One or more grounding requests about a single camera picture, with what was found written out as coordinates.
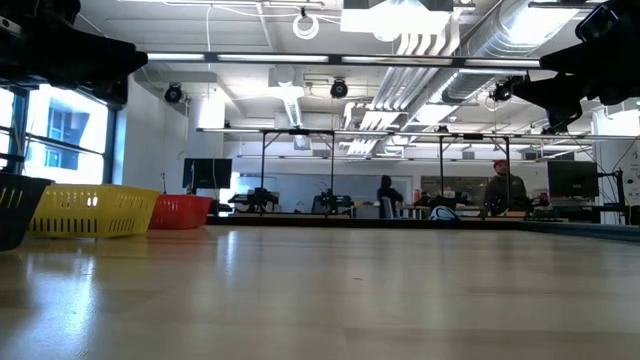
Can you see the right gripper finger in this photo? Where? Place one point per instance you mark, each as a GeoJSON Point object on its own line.
{"type": "Point", "coordinates": [550, 92]}
{"type": "Point", "coordinates": [562, 122]}

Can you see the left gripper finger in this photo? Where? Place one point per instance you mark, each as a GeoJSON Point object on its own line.
{"type": "Point", "coordinates": [122, 62]}
{"type": "Point", "coordinates": [112, 95]}

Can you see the black background robot arm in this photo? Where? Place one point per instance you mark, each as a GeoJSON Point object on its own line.
{"type": "Point", "coordinates": [330, 201]}
{"type": "Point", "coordinates": [255, 197]}

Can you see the black ceiling spotlight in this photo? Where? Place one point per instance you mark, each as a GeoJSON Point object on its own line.
{"type": "Point", "coordinates": [173, 93]}
{"type": "Point", "coordinates": [501, 92]}
{"type": "Point", "coordinates": [339, 89]}

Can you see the black monitor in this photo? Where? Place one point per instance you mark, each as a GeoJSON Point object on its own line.
{"type": "Point", "coordinates": [572, 178]}
{"type": "Point", "coordinates": [207, 173]}

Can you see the large glass window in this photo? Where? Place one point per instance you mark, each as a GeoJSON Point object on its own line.
{"type": "Point", "coordinates": [75, 145]}

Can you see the person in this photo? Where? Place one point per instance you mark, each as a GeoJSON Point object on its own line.
{"type": "Point", "coordinates": [388, 195]}
{"type": "Point", "coordinates": [502, 192]}

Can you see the yellow plastic basket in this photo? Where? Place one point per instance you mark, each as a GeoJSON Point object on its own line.
{"type": "Point", "coordinates": [95, 210]}

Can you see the red plastic basket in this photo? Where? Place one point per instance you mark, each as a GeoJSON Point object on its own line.
{"type": "Point", "coordinates": [180, 212]}

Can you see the black plastic basket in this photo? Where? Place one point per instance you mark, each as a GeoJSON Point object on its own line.
{"type": "Point", "coordinates": [17, 210]}

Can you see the white round object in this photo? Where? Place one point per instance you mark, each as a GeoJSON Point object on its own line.
{"type": "Point", "coordinates": [442, 214]}

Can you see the black bar with light strips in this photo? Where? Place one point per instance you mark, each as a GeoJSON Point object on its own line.
{"type": "Point", "coordinates": [335, 59]}

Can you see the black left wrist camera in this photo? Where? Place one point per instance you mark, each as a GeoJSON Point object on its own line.
{"type": "Point", "coordinates": [35, 12]}

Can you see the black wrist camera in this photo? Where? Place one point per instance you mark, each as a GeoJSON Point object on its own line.
{"type": "Point", "coordinates": [35, 12]}
{"type": "Point", "coordinates": [597, 22]}

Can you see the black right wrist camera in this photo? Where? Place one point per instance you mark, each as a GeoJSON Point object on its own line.
{"type": "Point", "coordinates": [597, 22]}

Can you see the silver ventilation duct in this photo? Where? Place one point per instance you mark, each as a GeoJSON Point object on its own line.
{"type": "Point", "coordinates": [500, 35]}

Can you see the black background rig frame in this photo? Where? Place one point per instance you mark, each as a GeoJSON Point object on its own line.
{"type": "Point", "coordinates": [441, 170]}
{"type": "Point", "coordinates": [263, 170]}

